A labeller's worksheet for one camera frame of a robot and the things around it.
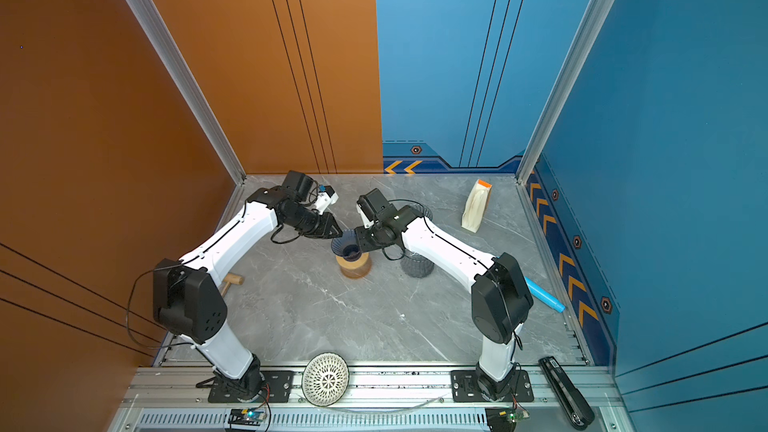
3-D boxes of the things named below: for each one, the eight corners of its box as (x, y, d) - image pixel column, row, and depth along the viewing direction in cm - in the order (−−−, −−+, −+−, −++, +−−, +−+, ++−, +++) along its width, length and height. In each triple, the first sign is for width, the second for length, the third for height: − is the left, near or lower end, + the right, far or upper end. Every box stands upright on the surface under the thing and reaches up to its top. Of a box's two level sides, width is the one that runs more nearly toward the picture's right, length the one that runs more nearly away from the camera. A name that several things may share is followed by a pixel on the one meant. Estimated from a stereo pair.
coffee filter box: (459, 227, 106) (464, 208, 98) (469, 198, 115) (475, 178, 107) (478, 233, 104) (485, 214, 96) (486, 203, 113) (493, 184, 105)
